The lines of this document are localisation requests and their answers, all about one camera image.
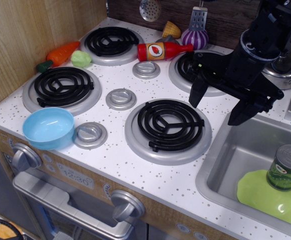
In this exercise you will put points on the silver slotted spatula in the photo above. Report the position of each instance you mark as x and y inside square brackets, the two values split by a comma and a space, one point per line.
[198, 18]

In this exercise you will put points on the yellow toy corn piece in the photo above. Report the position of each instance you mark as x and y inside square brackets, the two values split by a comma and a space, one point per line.
[170, 29]

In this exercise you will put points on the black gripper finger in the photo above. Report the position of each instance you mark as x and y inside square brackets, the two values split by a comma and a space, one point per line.
[243, 111]
[198, 90]

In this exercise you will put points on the silver oven knob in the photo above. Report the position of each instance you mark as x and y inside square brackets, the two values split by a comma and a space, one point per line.
[25, 158]
[126, 205]

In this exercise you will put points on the front left black burner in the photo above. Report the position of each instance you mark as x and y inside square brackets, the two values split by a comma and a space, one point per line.
[72, 88]

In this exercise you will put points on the light green plastic plate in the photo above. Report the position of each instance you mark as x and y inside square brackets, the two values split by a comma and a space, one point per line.
[253, 190]

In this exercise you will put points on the black burner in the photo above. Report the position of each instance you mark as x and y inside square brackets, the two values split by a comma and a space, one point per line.
[168, 132]
[72, 88]
[179, 66]
[111, 46]

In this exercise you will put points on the lower silver stovetop knob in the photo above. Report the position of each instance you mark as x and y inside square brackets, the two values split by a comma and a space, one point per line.
[90, 135]

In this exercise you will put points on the green labelled toy can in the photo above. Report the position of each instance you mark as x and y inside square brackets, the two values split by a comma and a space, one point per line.
[279, 173]

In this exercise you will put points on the orange object on floor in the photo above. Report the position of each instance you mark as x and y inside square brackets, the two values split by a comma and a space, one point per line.
[6, 232]

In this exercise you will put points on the silver perforated skimmer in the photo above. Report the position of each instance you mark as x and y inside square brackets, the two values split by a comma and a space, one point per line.
[150, 10]

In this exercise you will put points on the front right black burner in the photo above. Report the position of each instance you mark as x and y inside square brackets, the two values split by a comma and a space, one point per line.
[168, 132]

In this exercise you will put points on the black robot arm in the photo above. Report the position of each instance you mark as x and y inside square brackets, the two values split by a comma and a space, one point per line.
[269, 35]

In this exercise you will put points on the purple striped toy onion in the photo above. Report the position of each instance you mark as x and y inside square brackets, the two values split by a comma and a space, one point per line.
[198, 39]

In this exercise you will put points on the light blue plastic bowl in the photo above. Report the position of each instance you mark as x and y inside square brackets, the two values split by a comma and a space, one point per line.
[49, 128]

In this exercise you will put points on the left silver oven knob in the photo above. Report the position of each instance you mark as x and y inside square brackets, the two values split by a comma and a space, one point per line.
[25, 158]

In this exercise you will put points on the silver oven door handle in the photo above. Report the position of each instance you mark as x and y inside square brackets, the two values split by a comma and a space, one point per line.
[59, 215]

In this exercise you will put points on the middle silver stovetop knob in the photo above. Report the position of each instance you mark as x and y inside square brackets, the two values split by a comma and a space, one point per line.
[121, 99]

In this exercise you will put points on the orange toy carrot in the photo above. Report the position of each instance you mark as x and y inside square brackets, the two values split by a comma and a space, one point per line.
[58, 56]

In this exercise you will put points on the green toy pear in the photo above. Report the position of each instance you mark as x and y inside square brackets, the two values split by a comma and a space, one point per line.
[80, 58]

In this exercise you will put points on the silver stovetop knob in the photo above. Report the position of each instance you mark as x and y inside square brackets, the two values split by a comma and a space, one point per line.
[121, 99]
[90, 135]
[146, 70]

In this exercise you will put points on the upper silver stovetop knob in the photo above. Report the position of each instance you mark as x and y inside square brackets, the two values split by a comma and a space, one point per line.
[146, 70]

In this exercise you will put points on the grey toy mushroom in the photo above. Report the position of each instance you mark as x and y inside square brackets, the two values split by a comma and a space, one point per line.
[169, 39]

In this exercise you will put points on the back right black burner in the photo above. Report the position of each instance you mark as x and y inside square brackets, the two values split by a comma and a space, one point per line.
[179, 66]

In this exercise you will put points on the right silver oven knob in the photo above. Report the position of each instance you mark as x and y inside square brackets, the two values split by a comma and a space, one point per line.
[126, 205]

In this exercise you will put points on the silver sink basin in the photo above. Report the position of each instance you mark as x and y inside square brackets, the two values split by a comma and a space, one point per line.
[236, 151]

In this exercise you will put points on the red toy ketchup bottle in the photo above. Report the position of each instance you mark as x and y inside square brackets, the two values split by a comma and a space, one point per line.
[161, 50]

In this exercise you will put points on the steel pot with lid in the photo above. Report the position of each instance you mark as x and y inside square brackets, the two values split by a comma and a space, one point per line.
[279, 72]

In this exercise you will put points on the back left black burner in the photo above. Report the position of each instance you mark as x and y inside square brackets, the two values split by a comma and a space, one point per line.
[111, 46]

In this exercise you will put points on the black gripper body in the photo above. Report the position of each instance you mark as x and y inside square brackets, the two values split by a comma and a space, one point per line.
[237, 75]

